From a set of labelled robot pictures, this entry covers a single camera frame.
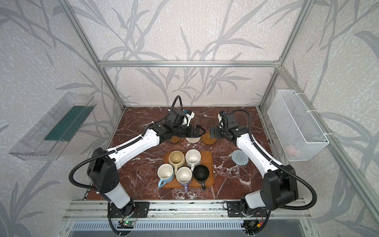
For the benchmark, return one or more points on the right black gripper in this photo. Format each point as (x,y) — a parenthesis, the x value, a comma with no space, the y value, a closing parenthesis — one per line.
(217,132)

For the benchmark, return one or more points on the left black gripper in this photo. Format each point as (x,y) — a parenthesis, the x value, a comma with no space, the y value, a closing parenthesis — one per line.
(189,131)

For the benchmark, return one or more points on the round wooden saucer coaster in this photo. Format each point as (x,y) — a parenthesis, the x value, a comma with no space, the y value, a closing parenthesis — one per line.
(206,139)

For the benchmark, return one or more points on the woven multicolour round coaster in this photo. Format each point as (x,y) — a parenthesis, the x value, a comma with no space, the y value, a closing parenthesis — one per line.
(193,140)

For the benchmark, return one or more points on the dark round wooden coaster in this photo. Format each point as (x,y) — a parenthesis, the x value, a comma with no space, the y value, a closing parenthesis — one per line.
(176,140)

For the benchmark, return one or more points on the beige glazed mug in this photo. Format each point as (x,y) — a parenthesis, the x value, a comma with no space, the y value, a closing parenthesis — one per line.
(177,160)

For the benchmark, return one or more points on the grey round felt coaster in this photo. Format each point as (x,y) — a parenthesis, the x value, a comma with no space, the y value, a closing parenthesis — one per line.
(239,158)

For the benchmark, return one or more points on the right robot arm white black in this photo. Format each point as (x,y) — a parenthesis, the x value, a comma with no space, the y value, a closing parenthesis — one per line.
(280,182)

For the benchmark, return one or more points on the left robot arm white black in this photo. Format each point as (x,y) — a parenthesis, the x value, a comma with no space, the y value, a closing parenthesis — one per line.
(104,165)

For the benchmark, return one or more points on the white speckled mug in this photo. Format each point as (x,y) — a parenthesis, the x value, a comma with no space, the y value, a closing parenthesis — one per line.
(193,158)

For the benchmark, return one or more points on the black mug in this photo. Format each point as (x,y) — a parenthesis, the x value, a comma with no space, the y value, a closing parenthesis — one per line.
(201,174)

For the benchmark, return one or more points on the purple mug white inside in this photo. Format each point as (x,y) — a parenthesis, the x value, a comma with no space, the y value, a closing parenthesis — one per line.
(184,177)

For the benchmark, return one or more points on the light blue mug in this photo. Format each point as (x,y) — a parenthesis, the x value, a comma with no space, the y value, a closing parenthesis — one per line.
(165,174)

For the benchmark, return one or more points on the pink object in basket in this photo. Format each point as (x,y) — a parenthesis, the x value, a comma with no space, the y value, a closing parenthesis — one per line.
(291,151)

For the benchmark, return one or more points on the green circuit board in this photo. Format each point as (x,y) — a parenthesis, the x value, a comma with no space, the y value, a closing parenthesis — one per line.
(126,224)

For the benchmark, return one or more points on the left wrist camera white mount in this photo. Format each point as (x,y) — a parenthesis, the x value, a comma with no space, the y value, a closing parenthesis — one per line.
(188,116)

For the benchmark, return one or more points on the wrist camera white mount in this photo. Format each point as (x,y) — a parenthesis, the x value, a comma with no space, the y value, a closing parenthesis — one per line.
(221,115)
(188,116)

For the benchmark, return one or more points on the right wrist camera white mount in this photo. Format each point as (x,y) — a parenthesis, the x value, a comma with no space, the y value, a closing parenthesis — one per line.
(221,115)

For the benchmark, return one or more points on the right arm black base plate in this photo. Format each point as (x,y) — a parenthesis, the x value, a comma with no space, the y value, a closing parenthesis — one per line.
(236,210)

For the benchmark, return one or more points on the white wire mesh basket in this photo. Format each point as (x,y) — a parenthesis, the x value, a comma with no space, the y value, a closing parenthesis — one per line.
(295,125)

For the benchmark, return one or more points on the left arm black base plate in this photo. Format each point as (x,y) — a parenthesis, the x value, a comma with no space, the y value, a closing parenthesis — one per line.
(134,209)

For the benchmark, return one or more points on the right electronics board with wires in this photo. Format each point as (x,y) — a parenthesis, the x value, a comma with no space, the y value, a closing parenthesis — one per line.
(252,224)

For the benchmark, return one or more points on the aluminium front rail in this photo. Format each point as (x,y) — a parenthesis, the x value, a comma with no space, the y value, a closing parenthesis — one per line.
(186,209)

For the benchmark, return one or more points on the clear plastic wall bin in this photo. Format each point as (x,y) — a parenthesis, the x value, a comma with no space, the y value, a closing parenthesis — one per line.
(47,140)

